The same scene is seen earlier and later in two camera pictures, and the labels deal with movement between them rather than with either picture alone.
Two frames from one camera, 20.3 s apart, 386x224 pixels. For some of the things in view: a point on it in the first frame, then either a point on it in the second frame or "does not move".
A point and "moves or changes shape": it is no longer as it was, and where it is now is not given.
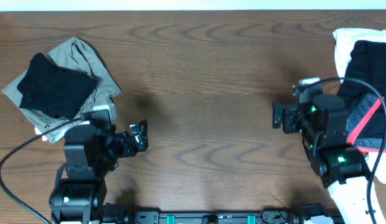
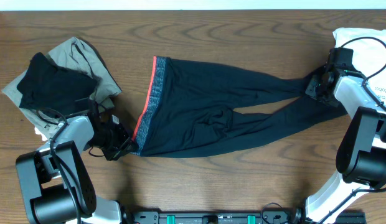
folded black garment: x=54 y=90 does not move
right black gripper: x=284 y=114 -> x=317 y=90
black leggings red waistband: x=370 y=62 moves or changes shape
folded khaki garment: x=75 y=56 does not move
